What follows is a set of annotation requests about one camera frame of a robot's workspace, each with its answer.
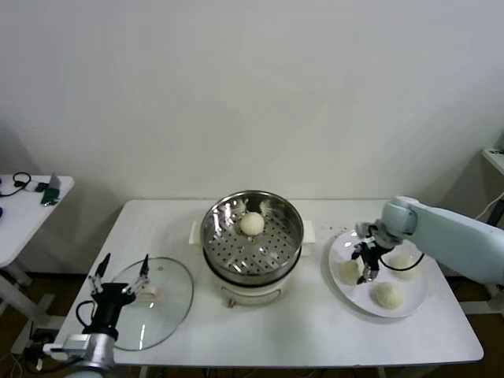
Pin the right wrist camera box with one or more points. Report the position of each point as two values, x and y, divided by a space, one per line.
366 229

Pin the green and grey gadget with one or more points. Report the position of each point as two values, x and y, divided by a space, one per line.
50 195

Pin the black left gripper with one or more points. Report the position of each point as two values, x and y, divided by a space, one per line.
112 299

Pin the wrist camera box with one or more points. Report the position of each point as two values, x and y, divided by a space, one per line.
366 229
78 342

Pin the white shelf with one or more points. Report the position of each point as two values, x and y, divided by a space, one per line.
494 157

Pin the round glass pot lid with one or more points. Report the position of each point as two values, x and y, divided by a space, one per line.
173 299

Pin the small white black device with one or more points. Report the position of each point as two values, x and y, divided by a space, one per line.
34 186

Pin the white electric cooking pot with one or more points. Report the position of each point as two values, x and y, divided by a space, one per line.
252 293

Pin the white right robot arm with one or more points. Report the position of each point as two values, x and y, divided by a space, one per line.
453 232

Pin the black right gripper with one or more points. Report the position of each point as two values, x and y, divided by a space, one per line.
372 254

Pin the white steamed baozi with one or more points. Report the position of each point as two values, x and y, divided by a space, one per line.
252 223
405 264
388 295
348 272

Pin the perforated steel steamer basket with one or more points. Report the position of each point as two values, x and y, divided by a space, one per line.
252 252

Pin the dark furniture base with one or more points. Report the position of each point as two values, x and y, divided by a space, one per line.
496 299

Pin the white round plate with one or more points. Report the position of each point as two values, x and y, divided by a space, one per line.
342 244

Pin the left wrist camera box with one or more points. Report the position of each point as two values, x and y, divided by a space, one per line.
78 342

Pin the white side table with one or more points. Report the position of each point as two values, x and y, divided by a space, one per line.
23 228

